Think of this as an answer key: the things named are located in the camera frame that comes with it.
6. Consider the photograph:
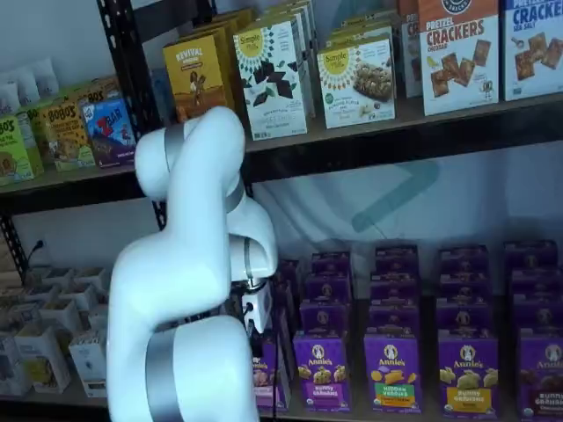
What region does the Simple Mills dark cracker box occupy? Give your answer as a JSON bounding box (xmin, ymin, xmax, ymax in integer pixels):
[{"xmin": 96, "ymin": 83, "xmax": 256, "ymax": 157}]
[{"xmin": 232, "ymin": 20, "xmax": 309, "ymax": 141}]

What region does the Annie's box with brown grahams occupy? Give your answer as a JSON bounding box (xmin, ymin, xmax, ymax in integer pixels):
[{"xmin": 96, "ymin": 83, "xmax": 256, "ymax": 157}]
[{"xmin": 518, "ymin": 336, "xmax": 563, "ymax": 418}]

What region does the white box with yellow picture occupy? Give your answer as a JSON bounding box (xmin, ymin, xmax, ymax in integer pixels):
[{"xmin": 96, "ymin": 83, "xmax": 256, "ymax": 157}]
[{"xmin": 15, "ymin": 324, "xmax": 71, "ymax": 394}]

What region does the Simple Mills cookie box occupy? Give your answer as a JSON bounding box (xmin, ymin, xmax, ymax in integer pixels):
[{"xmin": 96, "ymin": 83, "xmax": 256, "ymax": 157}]
[{"xmin": 317, "ymin": 38, "xmax": 397, "ymax": 129}]

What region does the white Simple Mills box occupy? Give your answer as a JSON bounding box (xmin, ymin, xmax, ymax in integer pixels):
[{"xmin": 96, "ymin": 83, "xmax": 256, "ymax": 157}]
[
  {"xmin": 259, "ymin": 0, "xmax": 318, "ymax": 119},
  {"xmin": 324, "ymin": 11, "xmax": 397, "ymax": 50}
]

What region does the orange pretzel crackers box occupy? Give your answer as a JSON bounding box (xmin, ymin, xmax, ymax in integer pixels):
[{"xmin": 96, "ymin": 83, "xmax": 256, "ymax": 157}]
[{"xmin": 417, "ymin": 0, "xmax": 501, "ymax": 117}]

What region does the blue Z Bar box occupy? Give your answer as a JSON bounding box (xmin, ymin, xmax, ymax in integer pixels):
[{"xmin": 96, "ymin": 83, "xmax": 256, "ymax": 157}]
[{"xmin": 81, "ymin": 97, "xmax": 136, "ymax": 169}]

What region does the yellow Revival box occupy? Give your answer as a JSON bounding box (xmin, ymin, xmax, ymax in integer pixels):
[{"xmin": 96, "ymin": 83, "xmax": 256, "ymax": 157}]
[
  {"xmin": 162, "ymin": 33, "xmax": 230, "ymax": 125},
  {"xmin": 193, "ymin": 8, "xmax": 259, "ymax": 133}
]

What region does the white small boxes group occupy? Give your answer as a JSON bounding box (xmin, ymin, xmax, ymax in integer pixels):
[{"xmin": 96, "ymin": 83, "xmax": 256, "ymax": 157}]
[{"xmin": 0, "ymin": 164, "xmax": 153, "ymax": 405}]

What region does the yellow Bobo's box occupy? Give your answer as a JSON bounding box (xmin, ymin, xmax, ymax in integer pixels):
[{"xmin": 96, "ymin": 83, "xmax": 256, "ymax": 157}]
[
  {"xmin": 19, "ymin": 103, "xmax": 48, "ymax": 176},
  {"xmin": 72, "ymin": 76, "xmax": 121, "ymax": 106},
  {"xmin": 41, "ymin": 101, "xmax": 96, "ymax": 172}
]

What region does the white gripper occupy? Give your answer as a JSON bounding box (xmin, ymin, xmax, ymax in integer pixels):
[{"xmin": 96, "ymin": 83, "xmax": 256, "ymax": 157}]
[{"xmin": 239, "ymin": 283, "xmax": 274, "ymax": 355}]

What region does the orange cracker box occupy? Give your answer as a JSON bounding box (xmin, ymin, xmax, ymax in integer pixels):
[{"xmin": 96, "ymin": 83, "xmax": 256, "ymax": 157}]
[{"xmin": 397, "ymin": 0, "xmax": 424, "ymax": 98}]

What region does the Annie's box with yellow band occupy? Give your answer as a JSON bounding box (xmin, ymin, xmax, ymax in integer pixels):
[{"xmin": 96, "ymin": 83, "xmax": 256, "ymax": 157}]
[{"xmin": 438, "ymin": 336, "xmax": 500, "ymax": 417}]

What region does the white pouch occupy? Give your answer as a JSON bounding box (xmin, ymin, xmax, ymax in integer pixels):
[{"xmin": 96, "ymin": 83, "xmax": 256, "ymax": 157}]
[
  {"xmin": 12, "ymin": 69, "xmax": 40, "ymax": 106},
  {"xmin": 33, "ymin": 59, "xmax": 61, "ymax": 98},
  {"xmin": 0, "ymin": 83, "xmax": 22, "ymax": 114}
]

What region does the Annie's box with purple band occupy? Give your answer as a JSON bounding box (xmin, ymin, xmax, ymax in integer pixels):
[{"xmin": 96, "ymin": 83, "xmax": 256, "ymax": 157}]
[{"xmin": 293, "ymin": 333, "xmax": 352, "ymax": 413}]

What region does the Annie's box with green band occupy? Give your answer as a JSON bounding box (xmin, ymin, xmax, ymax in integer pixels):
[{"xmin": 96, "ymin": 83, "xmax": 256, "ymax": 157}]
[{"xmin": 363, "ymin": 334, "xmax": 422, "ymax": 413}]

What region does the green Bobo's box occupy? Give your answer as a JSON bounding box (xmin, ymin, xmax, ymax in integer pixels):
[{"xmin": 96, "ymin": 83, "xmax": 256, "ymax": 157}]
[{"xmin": 0, "ymin": 114, "xmax": 35, "ymax": 186}]

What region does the white snack box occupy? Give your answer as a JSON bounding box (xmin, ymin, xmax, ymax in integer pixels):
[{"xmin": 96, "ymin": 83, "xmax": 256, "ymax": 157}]
[
  {"xmin": 69, "ymin": 331, "xmax": 109, "ymax": 399},
  {"xmin": 0, "ymin": 336, "xmax": 32, "ymax": 397},
  {"xmin": 8, "ymin": 302, "xmax": 43, "ymax": 329},
  {"xmin": 39, "ymin": 298, "xmax": 84, "ymax": 335}
]

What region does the black metal shelf rack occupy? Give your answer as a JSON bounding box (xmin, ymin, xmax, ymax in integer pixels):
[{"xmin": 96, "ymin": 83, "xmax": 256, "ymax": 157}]
[{"xmin": 95, "ymin": 0, "xmax": 563, "ymax": 422}]

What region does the blue pretzel crackers box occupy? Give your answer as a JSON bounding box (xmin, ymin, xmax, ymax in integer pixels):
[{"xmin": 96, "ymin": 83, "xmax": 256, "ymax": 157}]
[{"xmin": 501, "ymin": 0, "xmax": 563, "ymax": 102}]

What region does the Annie's box with pink patch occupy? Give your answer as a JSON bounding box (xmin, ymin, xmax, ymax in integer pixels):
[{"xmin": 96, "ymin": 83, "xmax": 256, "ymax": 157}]
[{"xmin": 252, "ymin": 336, "xmax": 292, "ymax": 413}]

